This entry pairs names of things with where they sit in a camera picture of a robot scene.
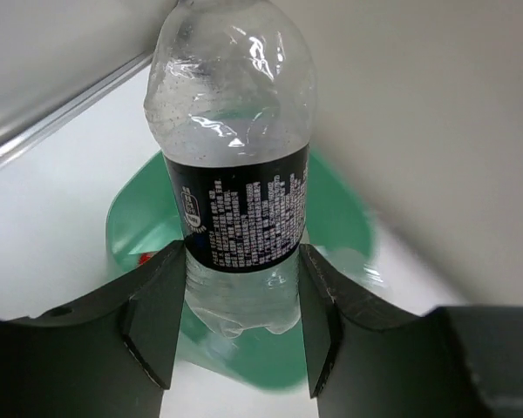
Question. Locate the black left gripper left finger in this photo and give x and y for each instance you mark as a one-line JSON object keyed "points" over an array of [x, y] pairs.
{"points": [[109, 353]]}

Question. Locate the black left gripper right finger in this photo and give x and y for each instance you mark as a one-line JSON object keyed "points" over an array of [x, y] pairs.
{"points": [[368, 358]]}

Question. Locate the clear bottle black label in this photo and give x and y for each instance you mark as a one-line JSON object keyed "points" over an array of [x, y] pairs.
{"points": [[230, 100]]}

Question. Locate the clear bottle red white label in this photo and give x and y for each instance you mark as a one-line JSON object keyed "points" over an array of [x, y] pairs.
{"points": [[144, 257]]}

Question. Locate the aluminium table edge rail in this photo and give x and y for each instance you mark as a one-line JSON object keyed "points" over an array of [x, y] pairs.
{"points": [[43, 128]]}

